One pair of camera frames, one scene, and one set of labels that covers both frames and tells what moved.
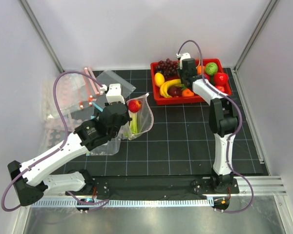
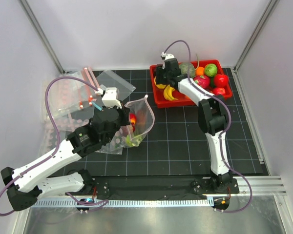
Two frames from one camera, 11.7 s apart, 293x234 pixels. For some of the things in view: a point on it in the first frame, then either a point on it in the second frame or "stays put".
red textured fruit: [134, 106] -> [133, 117]
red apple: [220, 79] stays put
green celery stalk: [133, 117] -> [134, 142]
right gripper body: [182, 74] -> [162, 77]
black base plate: [144, 187] stays put
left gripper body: [114, 132] stays put
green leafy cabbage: [211, 68] stays put
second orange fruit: [199, 69] stays put
